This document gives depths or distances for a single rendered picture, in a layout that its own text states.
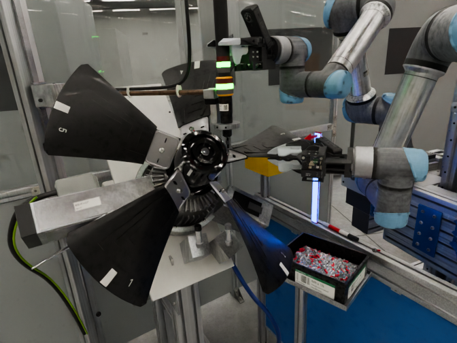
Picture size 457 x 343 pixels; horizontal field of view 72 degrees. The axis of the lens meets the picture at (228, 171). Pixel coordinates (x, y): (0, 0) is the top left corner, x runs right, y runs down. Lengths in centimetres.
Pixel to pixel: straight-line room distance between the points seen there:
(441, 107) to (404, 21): 134
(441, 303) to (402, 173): 38
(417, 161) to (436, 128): 460
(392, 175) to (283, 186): 130
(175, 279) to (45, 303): 88
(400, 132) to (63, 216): 84
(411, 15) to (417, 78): 401
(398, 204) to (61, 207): 78
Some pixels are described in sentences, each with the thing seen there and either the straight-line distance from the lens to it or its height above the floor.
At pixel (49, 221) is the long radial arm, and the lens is 82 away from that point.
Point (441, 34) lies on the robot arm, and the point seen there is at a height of 145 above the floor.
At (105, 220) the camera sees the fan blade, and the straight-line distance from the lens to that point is 65.
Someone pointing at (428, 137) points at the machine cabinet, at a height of 27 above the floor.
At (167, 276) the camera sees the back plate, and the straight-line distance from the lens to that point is 93.
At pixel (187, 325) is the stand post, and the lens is 116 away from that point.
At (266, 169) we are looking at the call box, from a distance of 124.
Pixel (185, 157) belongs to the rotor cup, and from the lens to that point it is 72.
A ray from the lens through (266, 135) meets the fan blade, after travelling 98.
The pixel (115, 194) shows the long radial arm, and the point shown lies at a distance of 84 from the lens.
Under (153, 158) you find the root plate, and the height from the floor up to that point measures 120.
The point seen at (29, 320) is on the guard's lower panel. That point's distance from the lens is 174.
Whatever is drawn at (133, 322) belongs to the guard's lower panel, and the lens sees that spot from 190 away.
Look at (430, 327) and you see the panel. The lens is 109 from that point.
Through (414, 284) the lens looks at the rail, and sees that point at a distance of 102.
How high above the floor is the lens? 142
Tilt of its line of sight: 19 degrees down
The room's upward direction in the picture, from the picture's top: 3 degrees counter-clockwise
